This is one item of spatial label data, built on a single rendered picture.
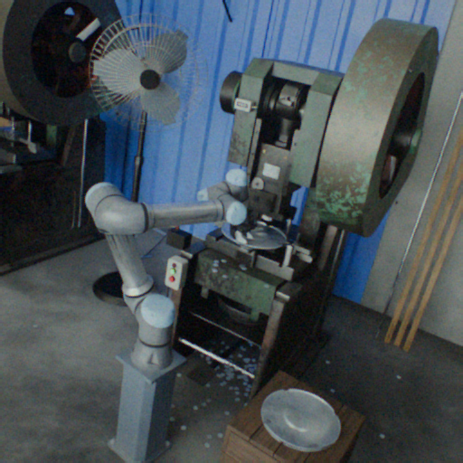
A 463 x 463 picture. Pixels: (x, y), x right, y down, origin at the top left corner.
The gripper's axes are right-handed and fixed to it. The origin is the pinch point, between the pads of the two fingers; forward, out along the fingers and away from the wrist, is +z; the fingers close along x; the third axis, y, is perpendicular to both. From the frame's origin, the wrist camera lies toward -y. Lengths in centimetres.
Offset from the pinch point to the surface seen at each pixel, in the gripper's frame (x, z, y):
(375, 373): 38, 105, 57
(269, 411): -44, 27, 43
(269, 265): 7.4, 16.0, 9.9
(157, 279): 18, 96, -87
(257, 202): 19.3, -5.3, -3.8
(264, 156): 30.1, -21.5, -6.5
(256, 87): 37, -49, -14
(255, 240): 7.4, 4.8, 2.9
